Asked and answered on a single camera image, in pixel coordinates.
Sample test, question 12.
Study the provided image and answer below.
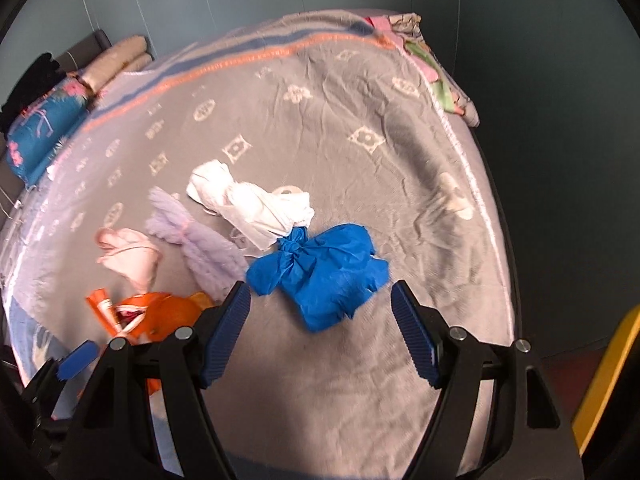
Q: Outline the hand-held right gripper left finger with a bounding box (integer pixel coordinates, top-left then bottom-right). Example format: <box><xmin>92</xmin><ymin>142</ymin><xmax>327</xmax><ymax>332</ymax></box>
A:
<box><xmin>59</xmin><ymin>281</ymin><xmax>252</xmax><ymax>480</ymax></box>

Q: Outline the lilac plastic bag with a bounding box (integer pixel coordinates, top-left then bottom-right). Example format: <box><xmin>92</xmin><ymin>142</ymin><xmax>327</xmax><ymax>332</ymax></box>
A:
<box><xmin>145</xmin><ymin>186</ymin><xmax>251</xmax><ymax>303</ymax></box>

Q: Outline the black trash bin yellow rim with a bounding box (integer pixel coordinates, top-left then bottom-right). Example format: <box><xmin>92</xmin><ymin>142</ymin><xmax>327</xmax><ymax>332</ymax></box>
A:
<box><xmin>572</xmin><ymin>304</ymin><xmax>640</xmax><ymax>453</ymax></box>

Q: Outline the white plastic bag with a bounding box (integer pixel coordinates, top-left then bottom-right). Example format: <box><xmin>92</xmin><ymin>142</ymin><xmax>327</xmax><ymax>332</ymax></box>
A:
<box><xmin>186</xmin><ymin>160</ymin><xmax>316</xmax><ymax>251</ymax></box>

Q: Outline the blue plastic bag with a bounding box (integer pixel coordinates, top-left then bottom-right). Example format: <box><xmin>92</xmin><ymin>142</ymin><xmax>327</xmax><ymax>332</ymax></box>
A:
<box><xmin>246</xmin><ymin>223</ymin><xmax>391</xmax><ymax>332</ymax></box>

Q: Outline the grey bed headboard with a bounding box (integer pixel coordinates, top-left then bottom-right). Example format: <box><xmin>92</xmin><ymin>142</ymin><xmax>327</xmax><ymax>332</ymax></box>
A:
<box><xmin>52</xmin><ymin>30</ymin><xmax>111</xmax><ymax>71</ymax></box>

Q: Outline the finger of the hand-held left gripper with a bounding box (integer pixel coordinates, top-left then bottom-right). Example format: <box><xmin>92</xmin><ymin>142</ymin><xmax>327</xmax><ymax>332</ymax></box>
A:
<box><xmin>22</xmin><ymin>340</ymin><xmax>100</xmax><ymax>407</ymax></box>

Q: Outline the blue floral folded quilt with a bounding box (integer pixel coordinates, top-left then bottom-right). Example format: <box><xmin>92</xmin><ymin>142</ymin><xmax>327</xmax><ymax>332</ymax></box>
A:
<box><xmin>5</xmin><ymin>77</ymin><xmax>91</xmax><ymax>186</ymax></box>

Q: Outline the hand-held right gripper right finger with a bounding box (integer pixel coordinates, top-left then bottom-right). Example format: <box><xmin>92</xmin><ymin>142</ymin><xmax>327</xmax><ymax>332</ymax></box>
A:
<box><xmin>391</xmin><ymin>281</ymin><xmax>586</xmax><ymax>480</ymax></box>

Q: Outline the grey patterned bed sheet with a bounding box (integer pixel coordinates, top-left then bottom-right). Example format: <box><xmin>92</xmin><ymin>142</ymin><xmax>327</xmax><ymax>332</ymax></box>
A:
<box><xmin>0</xmin><ymin>8</ymin><xmax>518</xmax><ymax>480</ymax></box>

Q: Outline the floral mattress pad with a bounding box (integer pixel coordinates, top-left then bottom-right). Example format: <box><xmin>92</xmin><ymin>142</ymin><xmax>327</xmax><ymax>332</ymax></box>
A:
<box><xmin>362</xmin><ymin>12</ymin><xmax>481</xmax><ymax>128</ymax></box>

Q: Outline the black clothes pile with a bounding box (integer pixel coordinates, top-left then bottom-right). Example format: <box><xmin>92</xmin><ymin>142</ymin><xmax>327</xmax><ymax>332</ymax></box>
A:
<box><xmin>0</xmin><ymin>52</ymin><xmax>66</xmax><ymax>121</ymax></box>

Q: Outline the orange plastic bag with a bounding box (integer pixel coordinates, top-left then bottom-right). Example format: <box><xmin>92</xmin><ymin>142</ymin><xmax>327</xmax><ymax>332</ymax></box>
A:
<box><xmin>86</xmin><ymin>287</ymin><xmax>216</xmax><ymax>396</ymax></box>

